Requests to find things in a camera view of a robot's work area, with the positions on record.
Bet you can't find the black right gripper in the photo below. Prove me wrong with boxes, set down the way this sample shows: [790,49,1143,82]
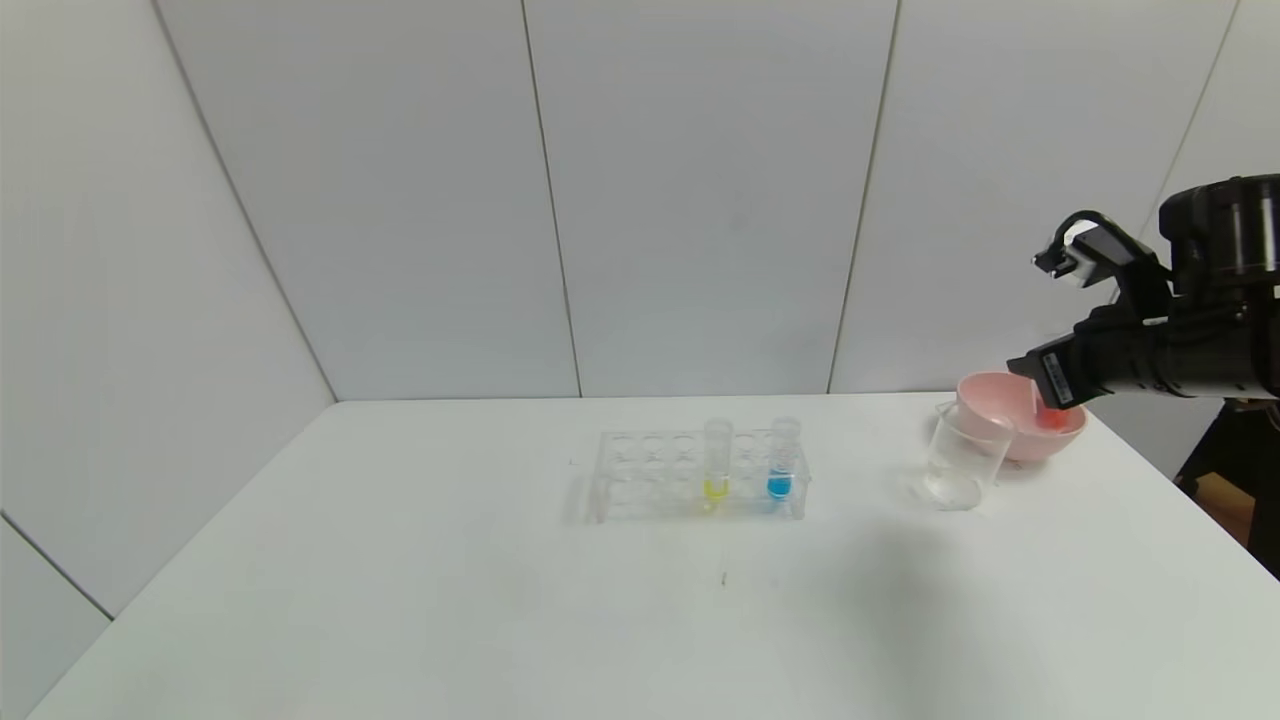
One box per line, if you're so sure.
[1006,305,1161,430]

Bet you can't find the test tube with red pigment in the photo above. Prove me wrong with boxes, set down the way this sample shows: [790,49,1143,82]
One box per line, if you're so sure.
[1030,380,1073,433]

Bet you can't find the clear glass beaker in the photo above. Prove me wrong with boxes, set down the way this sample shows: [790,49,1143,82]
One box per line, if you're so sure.
[919,400,1014,513]

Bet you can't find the test tube with blue pigment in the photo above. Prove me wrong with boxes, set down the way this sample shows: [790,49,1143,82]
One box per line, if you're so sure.
[767,415,803,502]

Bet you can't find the test tube with yellow pigment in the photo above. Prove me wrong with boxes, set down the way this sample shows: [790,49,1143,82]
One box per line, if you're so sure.
[702,417,735,505]

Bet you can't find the clear plastic test tube rack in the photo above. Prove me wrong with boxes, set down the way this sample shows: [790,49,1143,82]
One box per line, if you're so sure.
[588,427,812,525]

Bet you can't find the pink plastic bowl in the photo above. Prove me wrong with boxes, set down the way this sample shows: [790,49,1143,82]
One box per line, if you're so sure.
[954,372,1088,465]

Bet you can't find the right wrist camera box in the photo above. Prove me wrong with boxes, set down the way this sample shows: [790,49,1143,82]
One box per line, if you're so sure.
[1032,222,1167,293]

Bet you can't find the black camera cable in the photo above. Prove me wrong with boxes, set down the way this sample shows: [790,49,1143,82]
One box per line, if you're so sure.
[1046,209,1121,263]

